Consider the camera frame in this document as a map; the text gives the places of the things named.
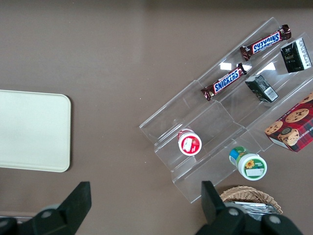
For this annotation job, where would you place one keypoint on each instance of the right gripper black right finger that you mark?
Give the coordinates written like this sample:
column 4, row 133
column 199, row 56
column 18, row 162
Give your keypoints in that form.
column 217, row 215

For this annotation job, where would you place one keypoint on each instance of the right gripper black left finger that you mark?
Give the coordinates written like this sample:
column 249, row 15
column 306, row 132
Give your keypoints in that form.
column 68, row 213

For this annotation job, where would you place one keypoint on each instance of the light tan wicker basket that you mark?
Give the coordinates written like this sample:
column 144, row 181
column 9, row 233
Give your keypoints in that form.
column 247, row 193

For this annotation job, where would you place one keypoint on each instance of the cream rectangular plastic tray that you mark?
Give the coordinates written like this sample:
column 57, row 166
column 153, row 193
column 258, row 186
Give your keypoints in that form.
column 31, row 129

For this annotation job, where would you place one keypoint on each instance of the silver foil packs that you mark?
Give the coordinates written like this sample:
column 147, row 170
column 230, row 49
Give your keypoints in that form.
column 256, row 208

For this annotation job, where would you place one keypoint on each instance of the green lidded yogurt cup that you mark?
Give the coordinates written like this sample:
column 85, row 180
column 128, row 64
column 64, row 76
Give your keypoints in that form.
column 249, row 165

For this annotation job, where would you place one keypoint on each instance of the red lidded yogurt cup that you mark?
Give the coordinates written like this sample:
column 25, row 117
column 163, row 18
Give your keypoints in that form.
column 190, row 143

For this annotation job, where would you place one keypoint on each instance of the clear acrylic tiered shelf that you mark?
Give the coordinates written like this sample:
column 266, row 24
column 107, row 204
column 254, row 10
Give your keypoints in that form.
column 215, row 117

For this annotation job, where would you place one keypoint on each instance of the red plaid cookie box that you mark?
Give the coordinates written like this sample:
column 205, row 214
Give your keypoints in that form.
column 293, row 129

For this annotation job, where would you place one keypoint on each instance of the brown Snickers bar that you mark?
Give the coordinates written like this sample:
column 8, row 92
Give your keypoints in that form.
column 223, row 82
column 266, row 42

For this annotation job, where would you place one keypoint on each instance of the small black barcode box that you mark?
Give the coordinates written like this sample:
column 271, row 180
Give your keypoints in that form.
column 261, row 88

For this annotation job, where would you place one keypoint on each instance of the small black white-sided box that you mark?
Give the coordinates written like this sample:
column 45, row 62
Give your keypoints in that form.
column 296, row 55

